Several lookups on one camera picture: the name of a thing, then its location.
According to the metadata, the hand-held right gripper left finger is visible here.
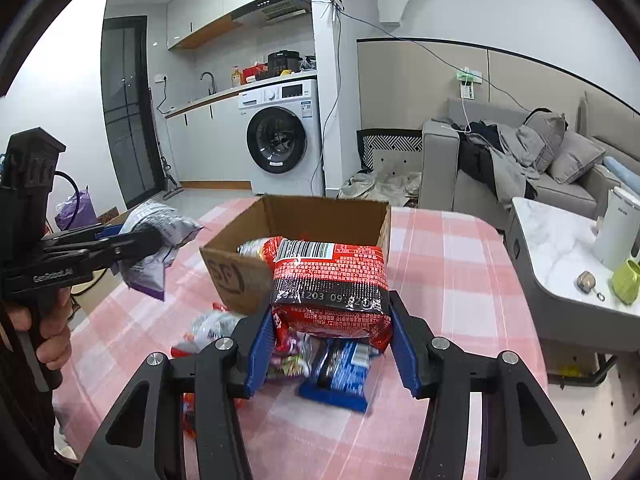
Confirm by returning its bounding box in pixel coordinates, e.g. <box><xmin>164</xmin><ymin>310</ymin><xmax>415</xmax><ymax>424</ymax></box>
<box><xmin>75</xmin><ymin>305</ymin><xmax>278</xmax><ymax>480</ymax></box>

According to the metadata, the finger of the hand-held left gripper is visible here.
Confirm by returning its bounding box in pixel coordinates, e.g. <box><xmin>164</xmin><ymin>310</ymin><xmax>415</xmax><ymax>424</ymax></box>
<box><xmin>90</xmin><ymin>229</ymin><xmax>166</xmax><ymax>276</ymax></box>
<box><xmin>42</xmin><ymin>222</ymin><xmax>151</xmax><ymax>250</ymax></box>

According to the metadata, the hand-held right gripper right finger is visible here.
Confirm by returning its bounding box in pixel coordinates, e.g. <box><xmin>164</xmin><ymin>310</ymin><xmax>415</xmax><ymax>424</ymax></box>
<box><xmin>385</xmin><ymin>290</ymin><xmax>593</xmax><ymax>480</ymax></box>

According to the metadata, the grey purple-edged snack packet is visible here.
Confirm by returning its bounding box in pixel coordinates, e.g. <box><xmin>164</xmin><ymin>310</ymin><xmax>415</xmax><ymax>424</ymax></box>
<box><xmin>120</xmin><ymin>200</ymin><xmax>205</xmax><ymax>302</ymax></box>

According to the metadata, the brown cardboard box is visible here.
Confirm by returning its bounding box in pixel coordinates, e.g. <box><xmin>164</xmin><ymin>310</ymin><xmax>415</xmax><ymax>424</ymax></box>
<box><xmin>199</xmin><ymin>194</ymin><xmax>392</xmax><ymax>317</ymax></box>

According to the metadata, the red noodle snack packet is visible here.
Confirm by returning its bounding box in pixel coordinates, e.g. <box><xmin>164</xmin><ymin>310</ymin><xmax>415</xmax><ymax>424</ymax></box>
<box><xmin>270</xmin><ymin>237</ymin><xmax>393</xmax><ymax>353</ymax></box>

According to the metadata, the white red green snack packet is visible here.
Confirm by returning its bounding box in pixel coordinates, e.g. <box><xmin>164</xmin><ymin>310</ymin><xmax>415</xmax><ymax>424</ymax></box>
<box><xmin>236</xmin><ymin>236</ymin><xmax>286</xmax><ymax>263</ymax></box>

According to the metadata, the person's left hand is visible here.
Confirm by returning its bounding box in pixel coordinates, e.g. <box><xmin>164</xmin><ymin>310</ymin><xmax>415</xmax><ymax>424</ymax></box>
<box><xmin>7</xmin><ymin>287</ymin><xmax>73</xmax><ymax>377</ymax></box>

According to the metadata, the cardboard box on floor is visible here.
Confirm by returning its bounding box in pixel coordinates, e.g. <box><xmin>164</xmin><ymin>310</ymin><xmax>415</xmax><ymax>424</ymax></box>
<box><xmin>95</xmin><ymin>205</ymin><xmax>132</xmax><ymax>226</ymax></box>

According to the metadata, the purple plastic bag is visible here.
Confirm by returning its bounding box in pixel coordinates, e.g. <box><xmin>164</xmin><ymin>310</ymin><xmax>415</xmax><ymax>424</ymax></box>
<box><xmin>54</xmin><ymin>186</ymin><xmax>98</xmax><ymax>231</ymax></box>

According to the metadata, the blue snack packet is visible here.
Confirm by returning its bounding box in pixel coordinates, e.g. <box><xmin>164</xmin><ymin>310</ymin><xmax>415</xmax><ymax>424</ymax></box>
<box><xmin>299</xmin><ymin>337</ymin><xmax>381</xmax><ymax>413</ymax></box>

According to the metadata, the mop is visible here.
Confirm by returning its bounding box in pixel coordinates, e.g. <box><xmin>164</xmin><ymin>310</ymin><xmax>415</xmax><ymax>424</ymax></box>
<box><xmin>159</xmin><ymin>155</ymin><xmax>185</xmax><ymax>198</ymax></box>

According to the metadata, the small red snack packet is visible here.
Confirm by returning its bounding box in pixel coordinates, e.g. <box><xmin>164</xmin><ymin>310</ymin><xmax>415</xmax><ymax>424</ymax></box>
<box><xmin>182</xmin><ymin>392</ymin><xmax>201</xmax><ymax>438</ymax></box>

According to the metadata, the pink checkered tablecloth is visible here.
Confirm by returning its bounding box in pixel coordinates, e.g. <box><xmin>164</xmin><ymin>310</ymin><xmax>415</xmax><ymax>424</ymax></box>
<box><xmin>52</xmin><ymin>197</ymin><xmax>548</xmax><ymax>480</ymax></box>

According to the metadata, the dark glass door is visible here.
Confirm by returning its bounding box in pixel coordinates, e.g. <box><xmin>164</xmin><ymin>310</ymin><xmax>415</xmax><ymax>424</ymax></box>
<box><xmin>101</xmin><ymin>15</ymin><xmax>166</xmax><ymax>208</ymax></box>

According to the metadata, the white lower kitchen cabinet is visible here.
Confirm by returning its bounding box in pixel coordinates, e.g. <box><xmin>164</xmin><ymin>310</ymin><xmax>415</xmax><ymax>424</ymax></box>
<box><xmin>165</xmin><ymin>91</ymin><xmax>251</xmax><ymax>191</ymax></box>

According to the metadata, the white kitchen cabinet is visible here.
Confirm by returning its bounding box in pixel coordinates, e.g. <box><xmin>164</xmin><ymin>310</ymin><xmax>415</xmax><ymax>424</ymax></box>
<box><xmin>166</xmin><ymin>0</ymin><xmax>266</xmax><ymax>51</ymax></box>
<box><xmin>165</xmin><ymin>91</ymin><xmax>251</xmax><ymax>191</ymax></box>

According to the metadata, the white crumpled cloth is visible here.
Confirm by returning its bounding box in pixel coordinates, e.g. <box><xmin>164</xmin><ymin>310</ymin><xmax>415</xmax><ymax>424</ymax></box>
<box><xmin>339</xmin><ymin>149</ymin><xmax>423</xmax><ymax>207</ymax></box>

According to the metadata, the white marble coffee table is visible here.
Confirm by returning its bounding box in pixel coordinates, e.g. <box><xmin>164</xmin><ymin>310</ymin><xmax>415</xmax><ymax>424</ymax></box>
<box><xmin>505</xmin><ymin>197</ymin><xmax>640</xmax><ymax>386</ymax></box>

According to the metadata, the white washing machine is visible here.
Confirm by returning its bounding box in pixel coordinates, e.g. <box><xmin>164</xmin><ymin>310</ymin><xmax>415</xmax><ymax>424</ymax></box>
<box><xmin>238</xmin><ymin>79</ymin><xmax>325</xmax><ymax>197</ymax></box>

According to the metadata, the grey sofa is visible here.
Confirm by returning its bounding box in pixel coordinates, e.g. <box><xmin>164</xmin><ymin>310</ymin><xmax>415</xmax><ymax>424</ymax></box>
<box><xmin>419</xmin><ymin>91</ymin><xmax>640</xmax><ymax>233</ymax></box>

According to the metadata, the white dotted rug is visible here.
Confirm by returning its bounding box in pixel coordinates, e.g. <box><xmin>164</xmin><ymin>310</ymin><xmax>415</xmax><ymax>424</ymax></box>
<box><xmin>545</xmin><ymin>355</ymin><xmax>640</xmax><ymax>480</ymax></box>

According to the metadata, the black patterned panel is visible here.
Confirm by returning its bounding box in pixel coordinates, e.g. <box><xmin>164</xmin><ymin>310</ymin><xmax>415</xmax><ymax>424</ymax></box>
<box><xmin>356</xmin><ymin>129</ymin><xmax>425</xmax><ymax>172</ymax></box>

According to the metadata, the black jacket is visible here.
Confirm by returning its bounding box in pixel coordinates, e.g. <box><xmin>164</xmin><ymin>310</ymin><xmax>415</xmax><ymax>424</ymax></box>
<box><xmin>457</xmin><ymin>121</ymin><xmax>538</xmax><ymax>201</ymax></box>

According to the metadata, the grey garment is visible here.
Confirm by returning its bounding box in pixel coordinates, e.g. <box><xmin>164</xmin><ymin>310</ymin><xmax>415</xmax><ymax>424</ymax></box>
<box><xmin>487</xmin><ymin>125</ymin><xmax>543</xmax><ymax>211</ymax></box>

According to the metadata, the green cup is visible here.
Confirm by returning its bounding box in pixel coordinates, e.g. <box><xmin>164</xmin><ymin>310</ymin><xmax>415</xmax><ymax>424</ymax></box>
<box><xmin>611</xmin><ymin>258</ymin><xmax>640</xmax><ymax>305</ymax></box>

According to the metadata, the black pressure cooker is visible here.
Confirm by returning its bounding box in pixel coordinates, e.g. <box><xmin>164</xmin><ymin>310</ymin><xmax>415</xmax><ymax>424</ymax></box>
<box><xmin>266</xmin><ymin>50</ymin><xmax>302</xmax><ymax>77</ymax></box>

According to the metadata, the white electric kettle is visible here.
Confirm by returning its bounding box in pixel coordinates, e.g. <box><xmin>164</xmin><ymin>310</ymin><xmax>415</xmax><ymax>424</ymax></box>
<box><xmin>592</xmin><ymin>186</ymin><xmax>640</xmax><ymax>272</ymax></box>

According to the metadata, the white upper kitchen cabinet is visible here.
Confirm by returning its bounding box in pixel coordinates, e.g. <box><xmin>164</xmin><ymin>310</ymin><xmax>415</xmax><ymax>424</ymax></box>
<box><xmin>166</xmin><ymin>0</ymin><xmax>266</xmax><ymax>51</ymax></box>

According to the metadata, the grey pillow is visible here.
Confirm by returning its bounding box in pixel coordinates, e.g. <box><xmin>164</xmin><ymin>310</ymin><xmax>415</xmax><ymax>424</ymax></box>
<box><xmin>520</xmin><ymin>110</ymin><xmax>568</xmax><ymax>173</ymax></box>
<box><xmin>549</xmin><ymin>130</ymin><xmax>607</xmax><ymax>185</ymax></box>

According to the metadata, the range hood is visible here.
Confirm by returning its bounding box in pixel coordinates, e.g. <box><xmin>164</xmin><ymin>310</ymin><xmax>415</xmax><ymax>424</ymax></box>
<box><xmin>232</xmin><ymin>0</ymin><xmax>313</xmax><ymax>26</ymax></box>

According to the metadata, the light blue pillow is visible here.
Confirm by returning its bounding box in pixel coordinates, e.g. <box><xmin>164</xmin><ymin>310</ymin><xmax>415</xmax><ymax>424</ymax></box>
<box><xmin>602</xmin><ymin>156</ymin><xmax>640</xmax><ymax>196</ymax></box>

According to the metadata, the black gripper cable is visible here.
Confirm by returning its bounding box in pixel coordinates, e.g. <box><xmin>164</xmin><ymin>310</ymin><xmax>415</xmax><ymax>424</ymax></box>
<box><xmin>52</xmin><ymin>171</ymin><xmax>83</xmax><ymax>231</ymax></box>

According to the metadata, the wall power socket green plug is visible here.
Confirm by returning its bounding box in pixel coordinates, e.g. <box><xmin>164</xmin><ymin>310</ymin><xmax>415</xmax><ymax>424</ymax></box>
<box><xmin>456</xmin><ymin>66</ymin><xmax>483</xmax><ymax>100</ymax></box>

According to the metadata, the black wall cable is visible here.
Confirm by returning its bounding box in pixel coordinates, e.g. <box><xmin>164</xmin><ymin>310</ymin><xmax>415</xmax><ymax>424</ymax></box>
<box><xmin>310</xmin><ymin>0</ymin><xmax>538</xmax><ymax>113</ymax></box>

